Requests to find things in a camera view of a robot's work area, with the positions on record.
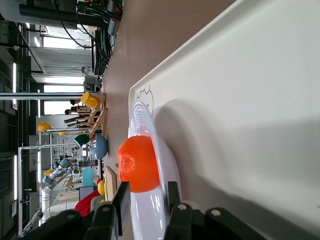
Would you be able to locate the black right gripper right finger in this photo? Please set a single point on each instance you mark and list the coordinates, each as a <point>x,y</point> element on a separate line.
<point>173,197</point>

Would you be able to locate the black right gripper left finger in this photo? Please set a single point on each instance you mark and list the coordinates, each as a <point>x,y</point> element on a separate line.
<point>123,205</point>

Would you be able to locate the white round plate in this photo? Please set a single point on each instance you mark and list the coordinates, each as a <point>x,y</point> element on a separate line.
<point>147,215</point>

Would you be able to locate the orange fruit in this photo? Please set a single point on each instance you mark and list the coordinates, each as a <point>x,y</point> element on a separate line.
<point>138,165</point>

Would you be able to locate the grey blue background robot arm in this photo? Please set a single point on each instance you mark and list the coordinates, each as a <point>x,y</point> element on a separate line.
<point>53,175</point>

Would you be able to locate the wooden cutting board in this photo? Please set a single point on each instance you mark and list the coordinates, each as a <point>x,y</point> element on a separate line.
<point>110,182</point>

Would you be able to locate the yellow lemon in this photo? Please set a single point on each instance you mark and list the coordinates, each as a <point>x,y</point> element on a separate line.
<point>101,188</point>

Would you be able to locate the person in red shirt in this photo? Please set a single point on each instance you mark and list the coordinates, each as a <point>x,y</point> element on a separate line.
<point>85,203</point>

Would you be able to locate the blue bowl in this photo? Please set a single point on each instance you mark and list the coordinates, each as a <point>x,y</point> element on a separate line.
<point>102,147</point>

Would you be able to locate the dark green mug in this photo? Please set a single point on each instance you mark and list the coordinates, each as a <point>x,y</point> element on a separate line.
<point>82,140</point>

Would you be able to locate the wooden mug rack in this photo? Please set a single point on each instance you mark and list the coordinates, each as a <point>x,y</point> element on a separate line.
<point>98,120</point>

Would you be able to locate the yellow mug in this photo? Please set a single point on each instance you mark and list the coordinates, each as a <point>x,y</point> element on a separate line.
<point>90,100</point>

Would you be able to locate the yellow hard hat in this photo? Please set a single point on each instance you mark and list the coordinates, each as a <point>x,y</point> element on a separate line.
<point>44,126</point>

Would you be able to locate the cream tray with bear print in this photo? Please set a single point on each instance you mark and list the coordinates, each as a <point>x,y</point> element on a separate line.
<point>250,100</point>

